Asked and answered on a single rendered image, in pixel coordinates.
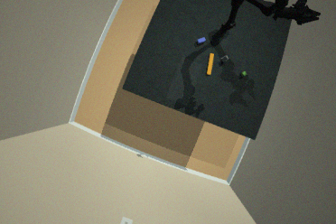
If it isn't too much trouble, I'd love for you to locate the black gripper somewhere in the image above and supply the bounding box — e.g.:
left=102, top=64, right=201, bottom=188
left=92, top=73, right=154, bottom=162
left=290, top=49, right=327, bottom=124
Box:
left=285, top=2, right=321, bottom=25

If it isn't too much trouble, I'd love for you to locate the yellow bar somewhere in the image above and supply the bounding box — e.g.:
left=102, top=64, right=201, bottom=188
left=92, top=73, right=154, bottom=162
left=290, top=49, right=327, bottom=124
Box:
left=206, top=53, right=214, bottom=75

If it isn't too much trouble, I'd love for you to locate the blue rectangular block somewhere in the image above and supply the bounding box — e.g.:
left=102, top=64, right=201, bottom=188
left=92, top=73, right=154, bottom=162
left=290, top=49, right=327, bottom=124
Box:
left=197, top=37, right=206, bottom=43

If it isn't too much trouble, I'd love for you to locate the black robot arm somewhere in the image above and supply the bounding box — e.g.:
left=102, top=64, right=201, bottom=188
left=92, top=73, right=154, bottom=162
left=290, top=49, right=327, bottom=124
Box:
left=220, top=0, right=307, bottom=33

